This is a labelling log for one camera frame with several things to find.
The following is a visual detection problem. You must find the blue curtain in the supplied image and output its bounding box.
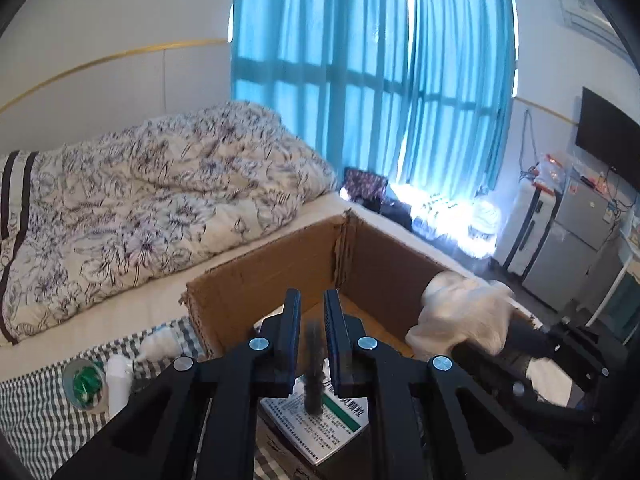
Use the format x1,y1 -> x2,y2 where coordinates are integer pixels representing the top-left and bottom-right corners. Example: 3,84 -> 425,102
231,0 -> 518,200

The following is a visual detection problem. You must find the green white medicine box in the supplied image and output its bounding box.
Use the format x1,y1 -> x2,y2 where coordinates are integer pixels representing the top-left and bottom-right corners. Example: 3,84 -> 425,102
260,359 -> 369,466

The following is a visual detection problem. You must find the brown cardboard box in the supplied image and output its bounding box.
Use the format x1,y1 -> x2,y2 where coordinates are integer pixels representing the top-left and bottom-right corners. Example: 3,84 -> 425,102
186,212 -> 444,356

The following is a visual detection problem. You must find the floral white duvet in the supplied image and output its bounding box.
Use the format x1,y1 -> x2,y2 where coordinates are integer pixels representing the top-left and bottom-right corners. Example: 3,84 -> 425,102
1,101 -> 336,346

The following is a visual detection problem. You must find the white lace cloth bundle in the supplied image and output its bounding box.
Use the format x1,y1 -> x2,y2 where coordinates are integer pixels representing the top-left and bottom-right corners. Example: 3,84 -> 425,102
405,271 -> 514,361

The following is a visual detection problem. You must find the white garlic-shaped object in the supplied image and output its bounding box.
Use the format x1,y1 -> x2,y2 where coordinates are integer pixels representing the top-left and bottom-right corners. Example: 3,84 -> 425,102
136,326 -> 182,362

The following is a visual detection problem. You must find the tape roll with green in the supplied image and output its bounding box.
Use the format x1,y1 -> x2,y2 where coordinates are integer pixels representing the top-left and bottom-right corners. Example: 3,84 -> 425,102
62,358 -> 107,414

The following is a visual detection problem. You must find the grey mini fridge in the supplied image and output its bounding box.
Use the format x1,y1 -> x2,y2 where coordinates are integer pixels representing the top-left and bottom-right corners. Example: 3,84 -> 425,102
522,177 -> 617,312

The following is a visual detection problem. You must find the black wall television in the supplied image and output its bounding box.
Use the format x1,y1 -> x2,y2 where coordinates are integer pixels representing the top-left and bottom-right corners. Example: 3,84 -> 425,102
575,87 -> 640,190

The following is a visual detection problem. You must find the white plastic bottle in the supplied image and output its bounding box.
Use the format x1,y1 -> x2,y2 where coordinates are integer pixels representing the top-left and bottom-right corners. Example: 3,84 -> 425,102
104,354 -> 134,418

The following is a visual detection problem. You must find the dark bead bracelet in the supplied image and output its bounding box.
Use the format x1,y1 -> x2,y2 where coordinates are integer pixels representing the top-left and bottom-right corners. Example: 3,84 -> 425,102
299,318 -> 328,416

